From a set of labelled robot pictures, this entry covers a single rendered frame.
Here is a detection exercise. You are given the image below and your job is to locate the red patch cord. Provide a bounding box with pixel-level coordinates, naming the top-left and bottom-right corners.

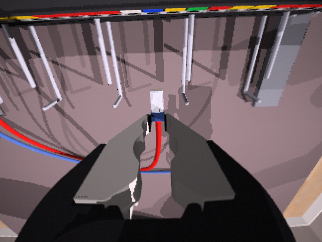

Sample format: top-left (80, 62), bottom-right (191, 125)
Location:
top-left (0, 118), bottom-right (161, 171)

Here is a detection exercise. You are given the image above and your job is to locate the white and blue network plug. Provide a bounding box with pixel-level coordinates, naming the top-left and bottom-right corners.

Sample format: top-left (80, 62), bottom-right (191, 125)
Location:
top-left (150, 88), bottom-right (164, 122)

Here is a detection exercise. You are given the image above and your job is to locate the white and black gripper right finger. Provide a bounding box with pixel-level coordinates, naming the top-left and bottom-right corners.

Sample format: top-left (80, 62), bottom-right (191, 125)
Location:
top-left (164, 113), bottom-right (296, 242)

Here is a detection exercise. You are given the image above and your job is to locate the grey port rack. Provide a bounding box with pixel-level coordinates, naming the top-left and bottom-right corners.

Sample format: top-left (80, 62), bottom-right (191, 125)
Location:
top-left (0, 0), bottom-right (322, 111)

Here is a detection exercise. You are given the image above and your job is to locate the blue network cable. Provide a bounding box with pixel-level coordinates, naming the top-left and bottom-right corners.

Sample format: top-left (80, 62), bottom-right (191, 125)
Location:
top-left (0, 132), bottom-right (171, 173)

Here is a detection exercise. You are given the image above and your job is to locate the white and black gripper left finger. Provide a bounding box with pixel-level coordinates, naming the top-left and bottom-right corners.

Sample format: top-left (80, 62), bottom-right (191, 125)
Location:
top-left (15, 114), bottom-right (152, 242)

